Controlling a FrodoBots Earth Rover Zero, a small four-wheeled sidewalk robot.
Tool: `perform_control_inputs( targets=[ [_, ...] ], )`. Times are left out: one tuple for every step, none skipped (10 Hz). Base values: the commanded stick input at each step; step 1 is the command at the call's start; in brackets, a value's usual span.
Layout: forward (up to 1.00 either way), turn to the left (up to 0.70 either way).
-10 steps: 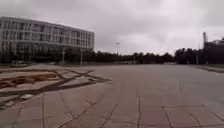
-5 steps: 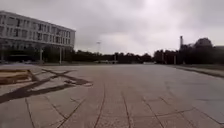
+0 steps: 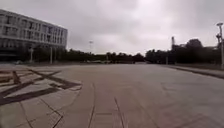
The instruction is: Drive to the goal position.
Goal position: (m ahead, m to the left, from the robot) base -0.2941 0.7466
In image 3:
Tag grass strip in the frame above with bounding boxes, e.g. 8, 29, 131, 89
166, 63, 224, 80

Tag row of dark trees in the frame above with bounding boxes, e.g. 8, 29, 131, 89
19, 38, 223, 65

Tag distant lamp pole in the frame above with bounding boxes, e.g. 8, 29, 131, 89
88, 40, 94, 54

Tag tall light pole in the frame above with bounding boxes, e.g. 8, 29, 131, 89
215, 22, 224, 70

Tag large white curved building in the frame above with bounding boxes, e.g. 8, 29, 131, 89
0, 8, 69, 62

